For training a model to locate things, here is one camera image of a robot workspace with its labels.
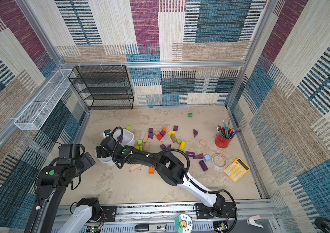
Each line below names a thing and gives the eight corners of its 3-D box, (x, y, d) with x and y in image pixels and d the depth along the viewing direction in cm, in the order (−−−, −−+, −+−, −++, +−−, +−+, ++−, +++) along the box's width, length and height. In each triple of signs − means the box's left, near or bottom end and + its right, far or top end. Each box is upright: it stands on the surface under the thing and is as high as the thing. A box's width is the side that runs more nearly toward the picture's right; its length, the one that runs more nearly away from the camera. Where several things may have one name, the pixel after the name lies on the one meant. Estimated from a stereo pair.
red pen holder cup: (217, 151, 97) (225, 138, 85) (208, 139, 104) (213, 124, 91) (232, 144, 101) (241, 130, 88) (221, 132, 107) (228, 118, 94)
